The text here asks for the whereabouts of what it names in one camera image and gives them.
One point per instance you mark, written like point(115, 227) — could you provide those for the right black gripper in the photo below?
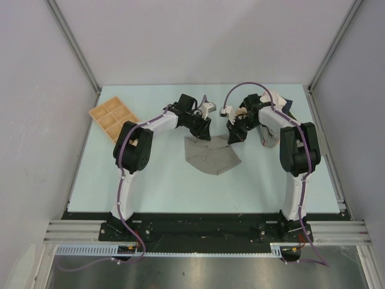
point(236, 135)

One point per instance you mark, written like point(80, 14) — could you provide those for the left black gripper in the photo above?
point(203, 131)

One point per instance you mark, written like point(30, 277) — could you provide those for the grey underwear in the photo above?
point(212, 157)

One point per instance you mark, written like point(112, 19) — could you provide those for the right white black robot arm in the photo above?
point(299, 151)

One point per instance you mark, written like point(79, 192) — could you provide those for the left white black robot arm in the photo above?
point(133, 148)

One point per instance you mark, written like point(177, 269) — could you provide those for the beige rolled garment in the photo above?
point(241, 113)

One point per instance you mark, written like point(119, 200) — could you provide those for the pink white garment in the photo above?
point(275, 100)

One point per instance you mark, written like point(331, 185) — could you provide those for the navy blue garment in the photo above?
point(286, 108)

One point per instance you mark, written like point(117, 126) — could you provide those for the dark olive garment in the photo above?
point(289, 114)

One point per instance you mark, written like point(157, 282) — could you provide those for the wooden compartment tray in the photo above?
point(111, 116)

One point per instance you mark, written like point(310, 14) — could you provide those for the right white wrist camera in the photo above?
point(228, 112)

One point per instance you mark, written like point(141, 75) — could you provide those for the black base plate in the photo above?
point(265, 227)

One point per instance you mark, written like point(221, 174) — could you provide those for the white slotted cable duct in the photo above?
point(115, 251)

